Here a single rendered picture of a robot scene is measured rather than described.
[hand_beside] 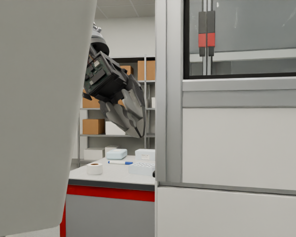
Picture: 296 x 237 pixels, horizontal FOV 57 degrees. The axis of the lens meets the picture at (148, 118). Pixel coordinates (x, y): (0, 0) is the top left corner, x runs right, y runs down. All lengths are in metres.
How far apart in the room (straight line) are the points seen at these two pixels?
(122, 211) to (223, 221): 0.81
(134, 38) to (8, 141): 5.23
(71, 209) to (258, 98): 1.04
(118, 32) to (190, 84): 5.13
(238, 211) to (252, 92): 0.16
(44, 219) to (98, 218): 0.96
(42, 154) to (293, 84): 0.31
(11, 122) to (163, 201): 0.28
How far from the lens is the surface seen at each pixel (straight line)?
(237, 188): 0.41
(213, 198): 0.40
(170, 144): 0.40
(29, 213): 0.27
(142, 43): 5.35
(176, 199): 0.41
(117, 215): 1.20
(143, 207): 1.15
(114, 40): 5.47
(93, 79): 0.48
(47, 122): 0.19
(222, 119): 0.38
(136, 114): 0.47
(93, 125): 4.98
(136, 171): 1.25
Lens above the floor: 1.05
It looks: 2 degrees down
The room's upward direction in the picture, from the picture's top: straight up
